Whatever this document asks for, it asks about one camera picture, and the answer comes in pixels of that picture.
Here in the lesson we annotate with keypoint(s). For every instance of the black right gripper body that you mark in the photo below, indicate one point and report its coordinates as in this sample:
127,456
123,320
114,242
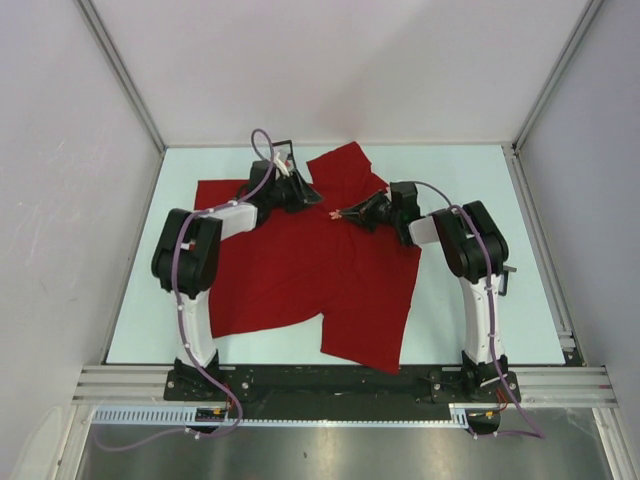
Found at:
385,214

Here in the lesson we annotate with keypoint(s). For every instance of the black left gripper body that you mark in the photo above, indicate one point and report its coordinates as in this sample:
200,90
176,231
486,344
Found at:
285,194

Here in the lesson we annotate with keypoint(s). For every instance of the red t-shirt garment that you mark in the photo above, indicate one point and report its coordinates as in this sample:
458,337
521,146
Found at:
300,265

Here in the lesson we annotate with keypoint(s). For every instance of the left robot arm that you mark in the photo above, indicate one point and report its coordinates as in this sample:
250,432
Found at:
186,258

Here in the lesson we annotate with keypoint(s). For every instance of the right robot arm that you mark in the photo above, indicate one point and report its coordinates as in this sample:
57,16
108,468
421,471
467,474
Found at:
475,252

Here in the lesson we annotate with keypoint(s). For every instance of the small black open box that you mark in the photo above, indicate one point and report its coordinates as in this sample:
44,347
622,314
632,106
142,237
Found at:
286,148

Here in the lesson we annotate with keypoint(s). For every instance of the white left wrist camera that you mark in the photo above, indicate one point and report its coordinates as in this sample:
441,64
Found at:
281,164

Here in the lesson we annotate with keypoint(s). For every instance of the grey slotted cable duct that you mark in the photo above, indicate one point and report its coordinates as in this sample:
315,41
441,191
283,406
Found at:
447,416

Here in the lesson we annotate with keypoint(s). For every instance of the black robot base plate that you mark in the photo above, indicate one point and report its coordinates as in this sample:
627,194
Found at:
345,389

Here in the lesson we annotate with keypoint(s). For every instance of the aluminium frame rail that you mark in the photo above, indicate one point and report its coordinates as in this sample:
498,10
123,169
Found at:
568,387

